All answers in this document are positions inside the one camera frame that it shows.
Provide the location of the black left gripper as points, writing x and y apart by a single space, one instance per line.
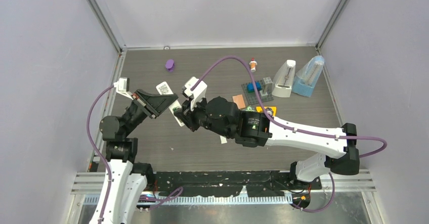
153 104

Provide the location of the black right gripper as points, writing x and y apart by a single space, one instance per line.
188 116

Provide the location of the slim white battery cover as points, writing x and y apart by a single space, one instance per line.
223 140

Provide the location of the slim white remote control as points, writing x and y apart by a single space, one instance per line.
172 100

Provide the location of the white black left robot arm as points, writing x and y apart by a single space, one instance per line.
125 180

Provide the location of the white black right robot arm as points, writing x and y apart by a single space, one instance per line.
334 152

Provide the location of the purple plastic cap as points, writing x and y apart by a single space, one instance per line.
170 65

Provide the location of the brown cork square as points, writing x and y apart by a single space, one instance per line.
239 101

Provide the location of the green owl toy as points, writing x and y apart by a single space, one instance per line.
249 109

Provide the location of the grey building block baseplate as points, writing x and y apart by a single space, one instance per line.
251 97

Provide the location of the blue building brick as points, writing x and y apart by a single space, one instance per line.
250 88

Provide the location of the yellow triangular wooden piece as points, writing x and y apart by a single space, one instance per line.
260 110

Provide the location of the small orange white bottle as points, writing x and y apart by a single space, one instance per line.
252 65

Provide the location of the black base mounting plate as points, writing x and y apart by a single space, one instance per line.
259 183

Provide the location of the white metronome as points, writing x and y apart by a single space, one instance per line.
283 80

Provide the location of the light blue metronome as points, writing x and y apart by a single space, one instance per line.
306 78

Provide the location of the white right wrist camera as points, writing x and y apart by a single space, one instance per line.
194 90

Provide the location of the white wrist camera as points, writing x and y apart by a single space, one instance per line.
194 90
122 87

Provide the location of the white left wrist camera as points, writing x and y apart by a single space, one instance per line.
122 87

